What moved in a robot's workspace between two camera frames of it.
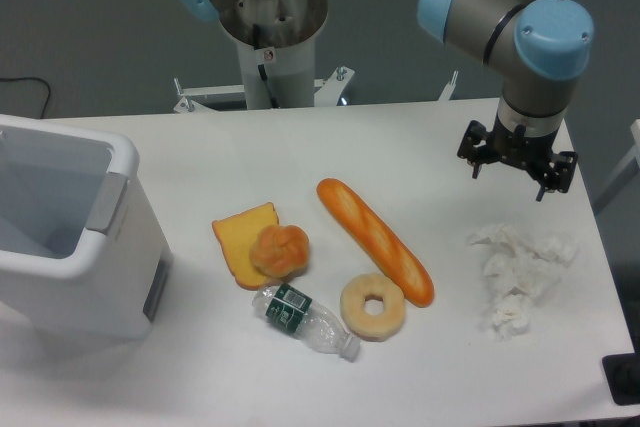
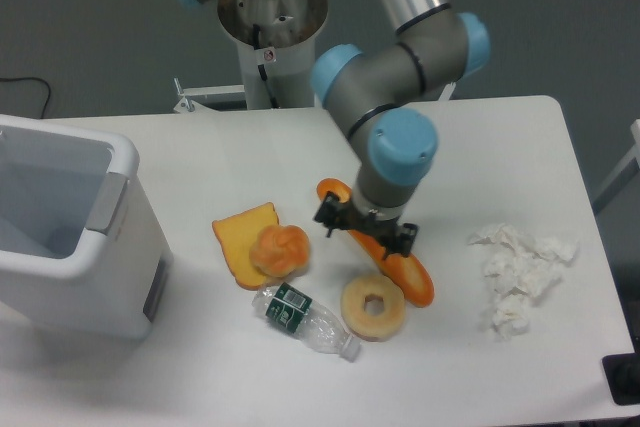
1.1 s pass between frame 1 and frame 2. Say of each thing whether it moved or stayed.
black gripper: moved
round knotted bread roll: stayed
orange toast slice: stayed
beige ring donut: stayed
